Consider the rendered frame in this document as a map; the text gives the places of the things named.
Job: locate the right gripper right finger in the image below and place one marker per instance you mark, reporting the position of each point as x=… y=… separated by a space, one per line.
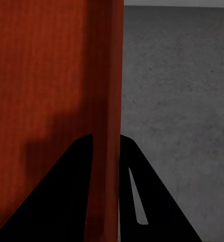
x=166 y=221

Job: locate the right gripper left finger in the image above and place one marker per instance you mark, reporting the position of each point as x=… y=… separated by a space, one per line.
x=56 y=210

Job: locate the storage box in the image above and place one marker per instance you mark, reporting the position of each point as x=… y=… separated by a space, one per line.
x=60 y=80

